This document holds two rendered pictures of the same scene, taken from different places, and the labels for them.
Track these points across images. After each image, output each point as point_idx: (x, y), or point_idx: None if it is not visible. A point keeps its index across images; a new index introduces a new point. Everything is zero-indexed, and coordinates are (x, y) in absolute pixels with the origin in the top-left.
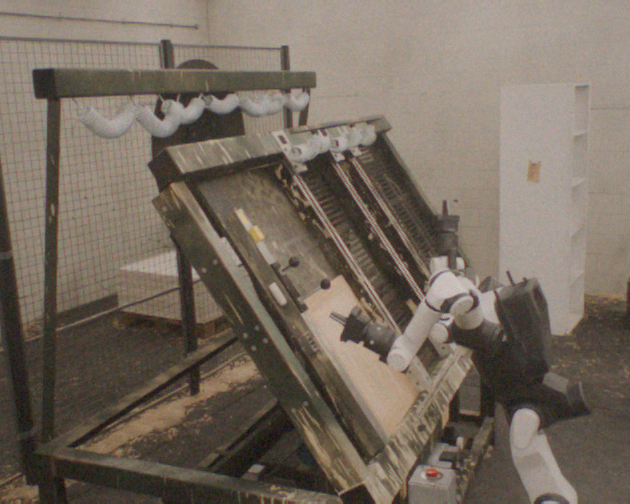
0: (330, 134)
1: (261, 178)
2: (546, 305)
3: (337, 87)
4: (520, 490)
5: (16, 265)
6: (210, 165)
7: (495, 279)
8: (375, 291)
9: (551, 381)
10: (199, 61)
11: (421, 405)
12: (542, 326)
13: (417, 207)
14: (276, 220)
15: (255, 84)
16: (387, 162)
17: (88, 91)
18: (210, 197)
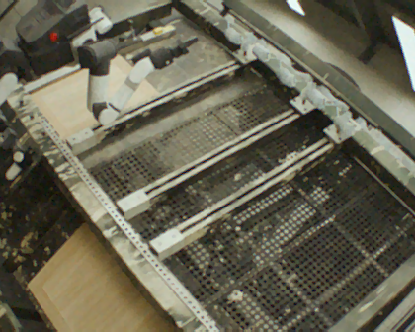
0: (280, 59)
1: (226, 57)
2: (62, 12)
3: None
4: None
5: None
6: (185, 2)
7: (109, 41)
8: (168, 139)
9: (10, 41)
10: (345, 74)
11: (50, 127)
12: (42, 1)
13: (373, 286)
14: (191, 59)
15: (382, 123)
16: (412, 246)
17: (237, 11)
18: (180, 23)
